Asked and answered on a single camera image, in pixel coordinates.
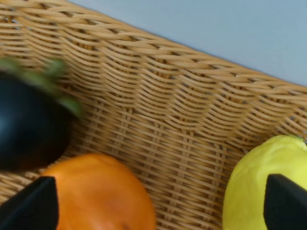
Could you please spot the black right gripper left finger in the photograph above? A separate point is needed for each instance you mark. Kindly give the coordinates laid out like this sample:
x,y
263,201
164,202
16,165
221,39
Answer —
x,y
33,208

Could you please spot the yellow lemon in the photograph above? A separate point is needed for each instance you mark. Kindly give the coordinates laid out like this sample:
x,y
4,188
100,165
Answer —
x,y
244,196

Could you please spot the dark mangosteen with green calyx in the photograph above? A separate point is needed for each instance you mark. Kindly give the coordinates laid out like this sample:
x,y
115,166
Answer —
x,y
35,117

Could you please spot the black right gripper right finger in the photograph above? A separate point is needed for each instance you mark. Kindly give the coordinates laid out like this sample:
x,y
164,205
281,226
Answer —
x,y
285,204

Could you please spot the orange wicker basket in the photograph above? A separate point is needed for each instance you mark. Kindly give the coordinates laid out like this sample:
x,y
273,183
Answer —
x,y
178,118

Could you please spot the orange tangerine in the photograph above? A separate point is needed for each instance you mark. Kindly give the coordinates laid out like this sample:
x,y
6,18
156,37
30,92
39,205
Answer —
x,y
97,192

